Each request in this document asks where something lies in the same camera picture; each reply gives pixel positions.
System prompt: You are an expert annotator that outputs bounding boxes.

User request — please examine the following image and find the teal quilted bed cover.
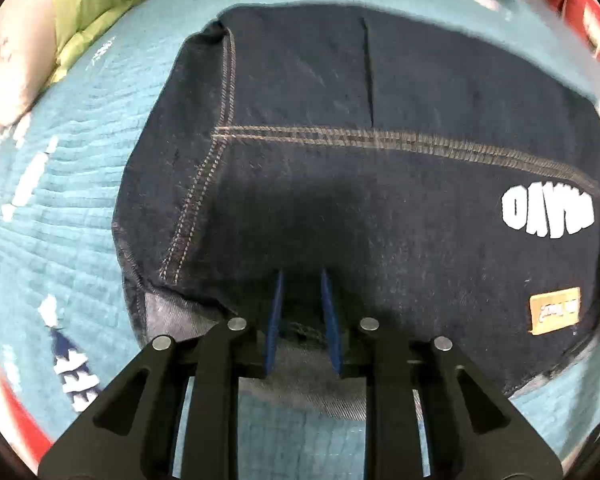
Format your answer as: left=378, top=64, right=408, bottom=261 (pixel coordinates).
left=0, top=0, right=600, bottom=480

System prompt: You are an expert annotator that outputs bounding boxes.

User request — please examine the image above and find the dark denim jacket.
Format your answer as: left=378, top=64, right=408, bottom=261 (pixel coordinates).
left=111, top=4, right=600, bottom=421

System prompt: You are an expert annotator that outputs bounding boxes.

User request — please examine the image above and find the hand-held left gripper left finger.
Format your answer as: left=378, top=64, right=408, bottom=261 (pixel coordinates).
left=37, top=269, right=286, bottom=480

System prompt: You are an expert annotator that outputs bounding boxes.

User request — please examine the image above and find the pink pillow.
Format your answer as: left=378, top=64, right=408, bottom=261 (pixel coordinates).
left=0, top=0, right=61, bottom=131

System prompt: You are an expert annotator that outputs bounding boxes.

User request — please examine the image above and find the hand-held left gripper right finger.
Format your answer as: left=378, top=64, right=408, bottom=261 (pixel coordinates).
left=320, top=267, right=565, bottom=480

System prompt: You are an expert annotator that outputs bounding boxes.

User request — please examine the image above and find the green blanket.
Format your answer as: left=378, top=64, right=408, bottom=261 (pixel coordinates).
left=27, top=0, right=176, bottom=86

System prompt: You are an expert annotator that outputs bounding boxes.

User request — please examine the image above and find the red sheet edge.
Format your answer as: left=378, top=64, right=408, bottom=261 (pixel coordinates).
left=0, top=350, right=53, bottom=476

